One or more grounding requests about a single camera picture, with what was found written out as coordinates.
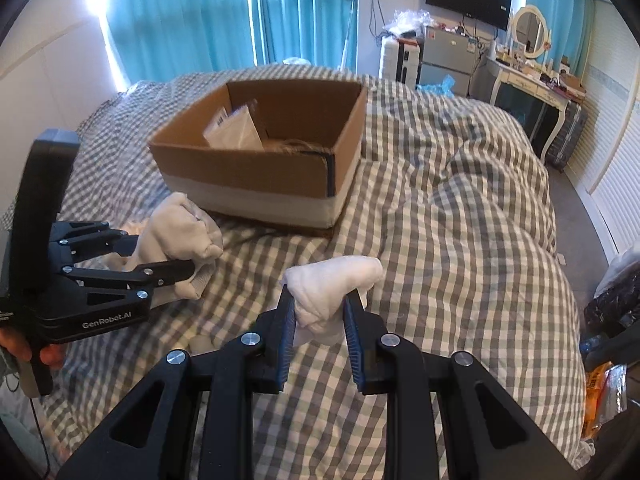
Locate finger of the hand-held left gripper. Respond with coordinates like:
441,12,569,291
49,220,142,267
60,259,196,307

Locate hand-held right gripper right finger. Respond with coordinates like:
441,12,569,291
342,290,587,480

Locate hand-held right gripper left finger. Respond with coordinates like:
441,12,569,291
57,284,301,480

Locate white sock bundle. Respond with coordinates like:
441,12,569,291
107,192,224,309

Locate cardboard box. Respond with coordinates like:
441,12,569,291
148,79,370,229

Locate person's left hand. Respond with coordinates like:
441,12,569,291
0,327,67,369

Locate grey checkered blanket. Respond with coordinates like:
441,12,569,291
0,62,589,480

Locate clear plastic packet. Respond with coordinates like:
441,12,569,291
202,102,266,150

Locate beige cloth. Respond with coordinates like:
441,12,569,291
264,136,328,155

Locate wide blue curtain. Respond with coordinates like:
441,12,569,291
94,0,362,87

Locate orange snack packet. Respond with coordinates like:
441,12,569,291
582,360,629,442

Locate black plastic bag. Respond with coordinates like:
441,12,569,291
582,252,640,348

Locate blue plastic bag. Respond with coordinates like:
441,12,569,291
417,74,459,97

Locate white suitcase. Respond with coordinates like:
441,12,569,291
380,37,424,87

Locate grey chair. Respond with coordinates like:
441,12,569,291
469,55,512,107

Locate silver suitcase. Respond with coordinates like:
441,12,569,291
545,100,589,172

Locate grey small fridge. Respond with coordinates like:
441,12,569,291
417,25,484,97

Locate white pole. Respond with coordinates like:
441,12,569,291
339,0,359,74

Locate white dressing table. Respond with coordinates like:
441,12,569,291
486,52,587,162

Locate clear plastic bag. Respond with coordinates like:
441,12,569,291
384,9,437,41

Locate white oval mirror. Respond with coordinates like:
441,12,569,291
509,6,552,61

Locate black cable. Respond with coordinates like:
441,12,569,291
29,394,52,480

